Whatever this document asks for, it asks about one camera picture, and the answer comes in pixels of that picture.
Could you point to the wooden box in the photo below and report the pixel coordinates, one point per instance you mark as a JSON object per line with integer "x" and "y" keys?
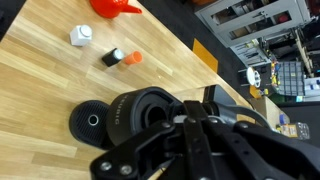
{"x": 266, "y": 110}

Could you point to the grey parts organizer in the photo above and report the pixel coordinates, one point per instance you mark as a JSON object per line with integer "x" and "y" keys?
{"x": 290, "y": 78}

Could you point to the small black orange object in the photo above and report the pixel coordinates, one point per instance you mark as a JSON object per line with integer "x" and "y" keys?
{"x": 111, "y": 57}

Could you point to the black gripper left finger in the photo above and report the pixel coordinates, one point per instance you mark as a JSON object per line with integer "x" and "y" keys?
{"x": 133, "y": 156}

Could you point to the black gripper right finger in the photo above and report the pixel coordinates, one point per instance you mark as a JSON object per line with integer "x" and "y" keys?
{"x": 240, "y": 156}

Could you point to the grey cabinet with glass doors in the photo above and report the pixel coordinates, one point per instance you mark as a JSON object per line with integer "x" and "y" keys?
{"x": 253, "y": 20}

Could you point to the red plastic watering can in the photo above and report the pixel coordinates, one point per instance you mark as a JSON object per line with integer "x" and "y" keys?
{"x": 110, "y": 6}

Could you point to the small orange cup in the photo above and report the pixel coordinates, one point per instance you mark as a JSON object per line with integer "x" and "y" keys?
{"x": 133, "y": 58}

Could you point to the black Keurig coffee machine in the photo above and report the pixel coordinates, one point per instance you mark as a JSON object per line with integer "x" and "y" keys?
{"x": 130, "y": 113}

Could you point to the orange floor mat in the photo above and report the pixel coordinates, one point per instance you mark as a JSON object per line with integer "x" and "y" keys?
{"x": 205, "y": 55}

